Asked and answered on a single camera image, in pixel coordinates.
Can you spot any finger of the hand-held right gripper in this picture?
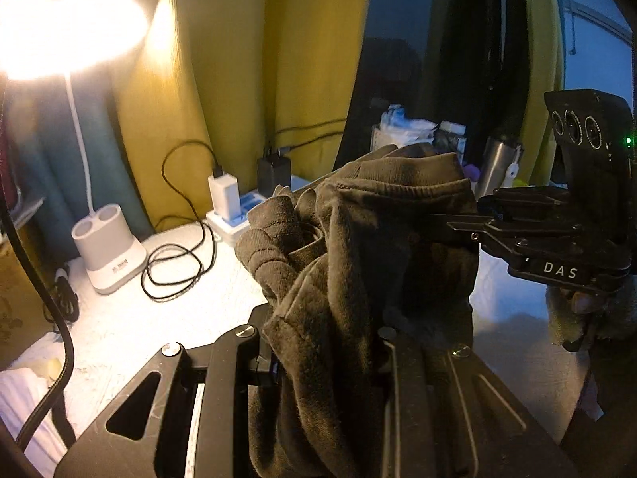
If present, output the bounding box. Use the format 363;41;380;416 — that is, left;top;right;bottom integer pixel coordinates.
415;209;498;249

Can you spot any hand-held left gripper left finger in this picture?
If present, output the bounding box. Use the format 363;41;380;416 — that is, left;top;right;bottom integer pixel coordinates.
54;304;279;478

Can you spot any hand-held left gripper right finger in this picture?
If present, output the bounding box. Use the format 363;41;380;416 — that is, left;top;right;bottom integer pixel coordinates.
373;326;578;478

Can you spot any dark grey t-shirt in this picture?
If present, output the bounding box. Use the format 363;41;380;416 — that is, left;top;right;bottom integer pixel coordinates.
234;142;481;478

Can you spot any person's right hand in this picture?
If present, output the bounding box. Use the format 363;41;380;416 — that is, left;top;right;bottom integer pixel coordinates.
570;291;603;315

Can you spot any stainless steel bottle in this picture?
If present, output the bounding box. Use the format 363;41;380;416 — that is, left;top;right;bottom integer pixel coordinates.
473;132;523;202

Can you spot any white quilted bedspread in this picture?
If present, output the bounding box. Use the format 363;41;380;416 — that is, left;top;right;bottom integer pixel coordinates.
0;174;603;478

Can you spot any jar with white lid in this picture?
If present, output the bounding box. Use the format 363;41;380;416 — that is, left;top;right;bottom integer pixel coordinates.
437;120;469;155

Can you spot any white plastic basket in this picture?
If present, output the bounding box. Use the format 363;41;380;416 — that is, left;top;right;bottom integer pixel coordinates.
371;104;439;153

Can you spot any white power strip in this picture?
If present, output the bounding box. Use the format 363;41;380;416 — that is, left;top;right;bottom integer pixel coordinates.
205;174;319;247

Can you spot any white charger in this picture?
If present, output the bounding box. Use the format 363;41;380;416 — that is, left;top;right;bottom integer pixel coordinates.
208;172;240;222

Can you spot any white desk lamp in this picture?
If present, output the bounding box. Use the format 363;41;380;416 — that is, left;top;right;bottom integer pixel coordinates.
0;0;150;296

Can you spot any black charger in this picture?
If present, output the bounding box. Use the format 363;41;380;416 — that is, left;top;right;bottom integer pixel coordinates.
256;147;292;197

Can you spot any yellow curtain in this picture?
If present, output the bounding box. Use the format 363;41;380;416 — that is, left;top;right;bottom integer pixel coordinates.
518;0;568;190
112;0;376;232

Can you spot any dark window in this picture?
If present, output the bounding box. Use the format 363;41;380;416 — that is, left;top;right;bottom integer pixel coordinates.
343;0;528;170

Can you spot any small pale yellow object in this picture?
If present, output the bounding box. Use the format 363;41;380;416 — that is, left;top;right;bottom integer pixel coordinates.
30;356;65;384

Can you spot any brown cardboard box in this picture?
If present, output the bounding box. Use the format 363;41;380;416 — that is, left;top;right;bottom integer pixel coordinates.
0;239;61;374

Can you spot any white pillow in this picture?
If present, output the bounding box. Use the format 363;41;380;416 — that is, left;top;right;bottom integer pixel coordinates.
0;366;75;464

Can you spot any teal curtain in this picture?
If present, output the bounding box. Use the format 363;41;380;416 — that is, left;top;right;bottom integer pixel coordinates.
15;74;155;250

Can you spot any thin black charging cable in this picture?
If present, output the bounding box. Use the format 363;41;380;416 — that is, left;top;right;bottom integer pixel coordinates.
141;142;222;304
274;117;349;153

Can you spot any thick black cable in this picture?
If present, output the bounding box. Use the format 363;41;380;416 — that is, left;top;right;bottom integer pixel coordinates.
0;84;75;451

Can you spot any bundled black cable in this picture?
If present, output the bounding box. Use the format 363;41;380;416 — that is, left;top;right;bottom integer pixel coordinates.
47;264;80;324

